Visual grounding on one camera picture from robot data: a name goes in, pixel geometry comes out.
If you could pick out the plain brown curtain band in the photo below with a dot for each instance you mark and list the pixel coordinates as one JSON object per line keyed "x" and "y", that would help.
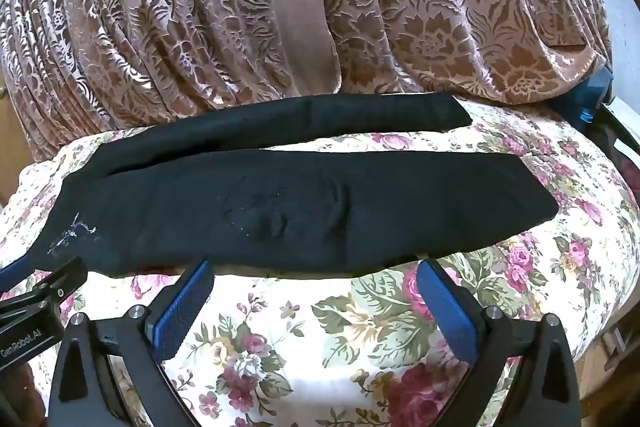
{"x": 308, "y": 46}

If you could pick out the black pants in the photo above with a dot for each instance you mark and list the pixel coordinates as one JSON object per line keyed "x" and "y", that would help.
{"x": 233, "y": 187}

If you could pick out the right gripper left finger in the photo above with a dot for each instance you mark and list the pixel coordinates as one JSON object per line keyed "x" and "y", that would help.
{"x": 85, "y": 391}

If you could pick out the blue black object by bed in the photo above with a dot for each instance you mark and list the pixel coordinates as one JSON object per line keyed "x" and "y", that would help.
{"x": 579, "y": 105}

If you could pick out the floral bedspread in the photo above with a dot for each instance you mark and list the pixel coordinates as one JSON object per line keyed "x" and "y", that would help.
{"x": 266, "y": 351}

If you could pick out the brown floral curtain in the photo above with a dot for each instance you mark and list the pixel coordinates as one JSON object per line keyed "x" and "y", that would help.
{"x": 81, "y": 67}

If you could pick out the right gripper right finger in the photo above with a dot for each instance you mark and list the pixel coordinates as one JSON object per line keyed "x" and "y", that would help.
{"x": 544, "y": 390}

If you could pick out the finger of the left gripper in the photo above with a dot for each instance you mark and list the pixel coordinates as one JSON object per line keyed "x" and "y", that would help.
{"x": 15, "y": 272}

